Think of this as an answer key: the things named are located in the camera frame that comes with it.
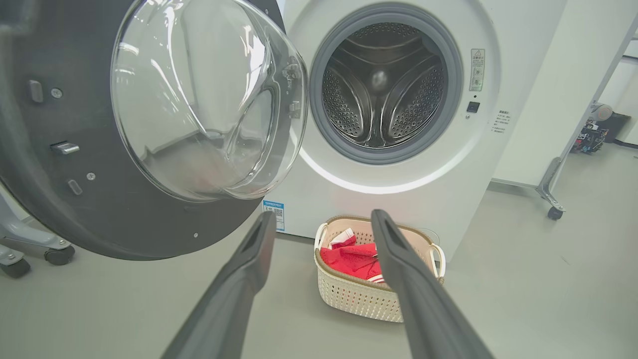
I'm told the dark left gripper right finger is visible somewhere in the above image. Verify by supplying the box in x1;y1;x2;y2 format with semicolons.
371;209;495;359

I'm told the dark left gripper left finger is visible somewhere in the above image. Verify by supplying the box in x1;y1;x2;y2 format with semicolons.
160;211;277;359

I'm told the red garment white striped collar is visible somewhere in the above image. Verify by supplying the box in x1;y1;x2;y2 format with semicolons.
326;228;379;257

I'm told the black-rimmed glass washer door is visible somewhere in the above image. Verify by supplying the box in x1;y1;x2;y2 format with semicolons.
0;0;310;261

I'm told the cream perforated laundry basket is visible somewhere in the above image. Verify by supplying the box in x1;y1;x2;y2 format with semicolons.
314;215;447;323

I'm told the white front-load washing machine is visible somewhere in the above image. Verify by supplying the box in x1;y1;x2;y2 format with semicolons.
264;0;569;262

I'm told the blue energy label sticker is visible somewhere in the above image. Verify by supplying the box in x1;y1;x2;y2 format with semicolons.
263;200;285;232

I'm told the small printed text sticker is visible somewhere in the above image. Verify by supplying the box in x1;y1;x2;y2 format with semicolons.
492;110;512;134

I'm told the white partition panel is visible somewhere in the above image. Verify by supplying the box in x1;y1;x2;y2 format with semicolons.
491;0;638;187

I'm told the colourful electronics pile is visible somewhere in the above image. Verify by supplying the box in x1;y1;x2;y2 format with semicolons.
571;122;609;154

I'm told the grey warning label sticker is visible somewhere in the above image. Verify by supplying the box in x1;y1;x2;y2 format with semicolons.
469;48;485;92

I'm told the black box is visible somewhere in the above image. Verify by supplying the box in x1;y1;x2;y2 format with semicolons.
603;112;632;145

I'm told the silver metal frame leg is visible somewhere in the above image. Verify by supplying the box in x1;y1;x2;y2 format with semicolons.
536;15;638;212

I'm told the grey cart leg frame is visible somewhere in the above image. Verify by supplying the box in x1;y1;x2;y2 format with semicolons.
0;189;70;265

